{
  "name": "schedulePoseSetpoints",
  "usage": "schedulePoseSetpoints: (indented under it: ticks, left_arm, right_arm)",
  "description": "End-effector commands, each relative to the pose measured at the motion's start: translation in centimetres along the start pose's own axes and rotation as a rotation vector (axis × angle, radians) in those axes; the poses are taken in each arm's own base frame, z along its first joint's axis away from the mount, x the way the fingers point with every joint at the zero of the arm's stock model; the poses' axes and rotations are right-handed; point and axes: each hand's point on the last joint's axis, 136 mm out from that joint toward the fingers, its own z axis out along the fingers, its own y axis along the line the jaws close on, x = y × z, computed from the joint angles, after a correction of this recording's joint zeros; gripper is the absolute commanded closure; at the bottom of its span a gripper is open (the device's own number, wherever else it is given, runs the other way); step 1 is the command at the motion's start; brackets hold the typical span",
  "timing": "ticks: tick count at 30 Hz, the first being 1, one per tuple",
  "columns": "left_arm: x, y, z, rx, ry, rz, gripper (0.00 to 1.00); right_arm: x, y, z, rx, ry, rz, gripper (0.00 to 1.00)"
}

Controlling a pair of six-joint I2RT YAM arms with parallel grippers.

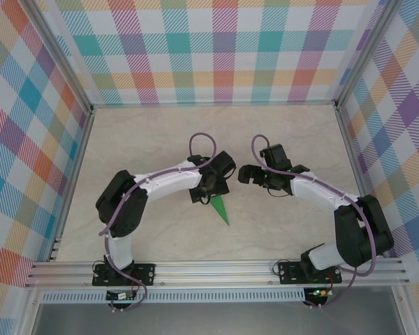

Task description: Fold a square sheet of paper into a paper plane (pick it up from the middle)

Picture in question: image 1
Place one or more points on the grey metal panel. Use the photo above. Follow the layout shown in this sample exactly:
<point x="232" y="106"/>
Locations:
<point x="213" y="321"/>

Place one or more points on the small circuit board green light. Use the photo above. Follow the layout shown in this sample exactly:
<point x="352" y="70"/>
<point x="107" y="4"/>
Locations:
<point x="317" y="292"/>

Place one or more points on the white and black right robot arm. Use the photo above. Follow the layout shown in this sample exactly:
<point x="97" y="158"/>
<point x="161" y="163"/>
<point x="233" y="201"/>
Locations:
<point x="314" y="195"/>

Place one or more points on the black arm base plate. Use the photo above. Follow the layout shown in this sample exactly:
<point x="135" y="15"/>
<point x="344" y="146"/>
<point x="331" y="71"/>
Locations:
<point x="288" y="274"/>
<point x="145" y="274"/>

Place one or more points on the aluminium corner post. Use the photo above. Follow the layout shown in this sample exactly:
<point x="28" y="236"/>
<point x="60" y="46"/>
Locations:
<point x="364" y="52"/>
<point x="63" y="52"/>

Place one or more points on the aluminium side rail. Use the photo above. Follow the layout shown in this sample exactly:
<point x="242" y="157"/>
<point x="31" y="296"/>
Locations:
<point x="79" y="157"/>
<point x="352" y="157"/>

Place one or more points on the green paper sheet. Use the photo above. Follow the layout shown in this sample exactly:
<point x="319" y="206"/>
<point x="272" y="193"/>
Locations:
<point x="221" y="211"/>

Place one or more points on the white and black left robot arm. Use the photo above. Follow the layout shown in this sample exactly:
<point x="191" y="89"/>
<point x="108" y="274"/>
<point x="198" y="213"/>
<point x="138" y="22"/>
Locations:
<point x="174" y="179"/>

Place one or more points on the wide aluminium frame rail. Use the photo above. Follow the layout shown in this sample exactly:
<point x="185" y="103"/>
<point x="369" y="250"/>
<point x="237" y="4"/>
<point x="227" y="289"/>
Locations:
<point x="213" y="270"/>

